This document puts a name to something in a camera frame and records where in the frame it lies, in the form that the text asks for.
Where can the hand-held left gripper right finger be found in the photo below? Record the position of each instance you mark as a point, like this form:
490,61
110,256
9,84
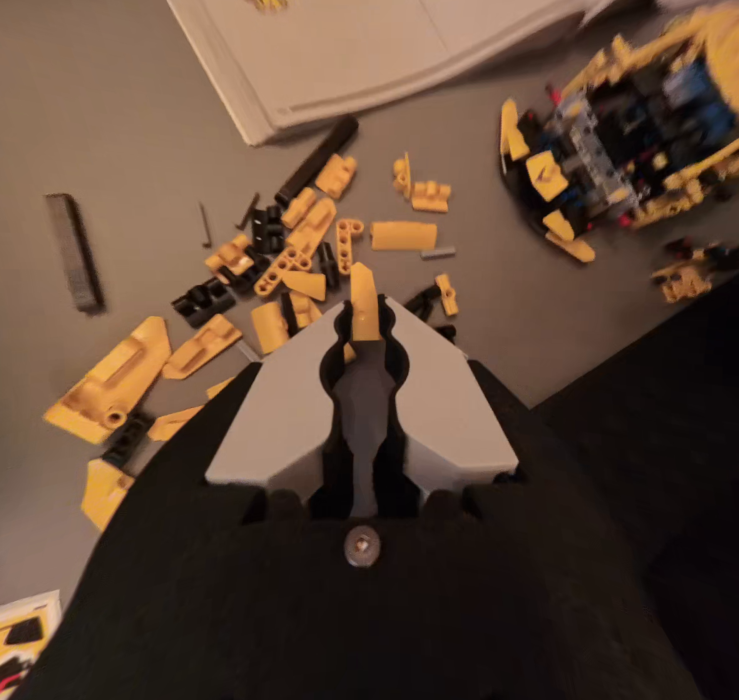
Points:
456,423

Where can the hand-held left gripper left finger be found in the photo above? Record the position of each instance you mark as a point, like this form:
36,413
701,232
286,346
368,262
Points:
271,423

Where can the small yellow brick bracket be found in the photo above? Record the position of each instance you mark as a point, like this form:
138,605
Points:
402,175
431,196

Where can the yellow toy brick car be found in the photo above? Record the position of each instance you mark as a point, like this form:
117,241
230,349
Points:
624,134

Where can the yellow wedge brick piece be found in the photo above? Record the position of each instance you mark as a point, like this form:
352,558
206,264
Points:
364,302

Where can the pile of yellow brick pieces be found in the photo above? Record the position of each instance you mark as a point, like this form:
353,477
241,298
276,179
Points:
312,227

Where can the yellow brick wing piece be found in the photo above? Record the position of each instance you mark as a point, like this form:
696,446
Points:
691,273

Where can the grey desk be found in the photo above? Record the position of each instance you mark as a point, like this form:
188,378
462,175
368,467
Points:
116,111

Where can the long black brick beam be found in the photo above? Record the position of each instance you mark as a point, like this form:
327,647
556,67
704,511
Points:
318,160

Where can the grey brick axle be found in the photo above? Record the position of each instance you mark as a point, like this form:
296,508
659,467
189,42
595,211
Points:
438,253

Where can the small black perforated beam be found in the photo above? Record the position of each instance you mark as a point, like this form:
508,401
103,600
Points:
75,250

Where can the open instruction booklet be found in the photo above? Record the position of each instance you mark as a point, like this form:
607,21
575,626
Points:
381,19

